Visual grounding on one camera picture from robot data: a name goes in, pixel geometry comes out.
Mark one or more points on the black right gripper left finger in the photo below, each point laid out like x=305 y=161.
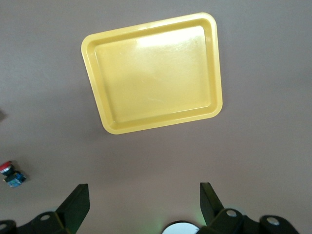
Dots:
x=73 y=209

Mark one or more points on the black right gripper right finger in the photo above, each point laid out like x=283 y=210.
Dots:
x=214 y=214

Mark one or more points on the red mushroom push button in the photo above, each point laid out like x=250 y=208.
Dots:
x=13 y=179

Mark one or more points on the brown table mat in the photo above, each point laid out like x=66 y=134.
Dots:
x=36 y=73

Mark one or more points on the yellow plastic tray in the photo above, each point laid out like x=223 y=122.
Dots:
x=156 y=78

